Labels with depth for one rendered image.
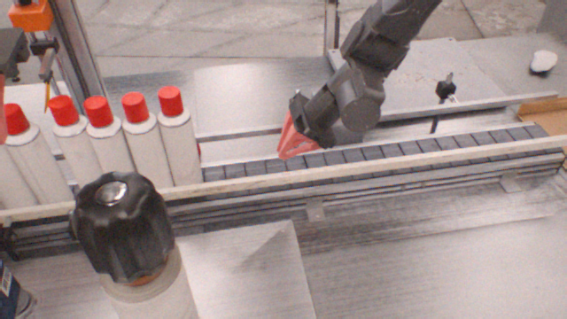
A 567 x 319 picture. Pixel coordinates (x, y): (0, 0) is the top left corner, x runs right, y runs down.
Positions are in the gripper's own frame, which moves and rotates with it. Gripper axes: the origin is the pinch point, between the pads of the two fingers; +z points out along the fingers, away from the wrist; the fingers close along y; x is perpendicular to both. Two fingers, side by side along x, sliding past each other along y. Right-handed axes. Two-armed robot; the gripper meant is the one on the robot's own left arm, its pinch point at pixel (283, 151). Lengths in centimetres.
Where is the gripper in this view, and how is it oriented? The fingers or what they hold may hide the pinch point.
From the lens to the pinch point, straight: 78.3
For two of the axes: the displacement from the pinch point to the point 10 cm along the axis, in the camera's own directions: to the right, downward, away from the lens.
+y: 1.7, 6.8, -7.1
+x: 7.6, 3.6, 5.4
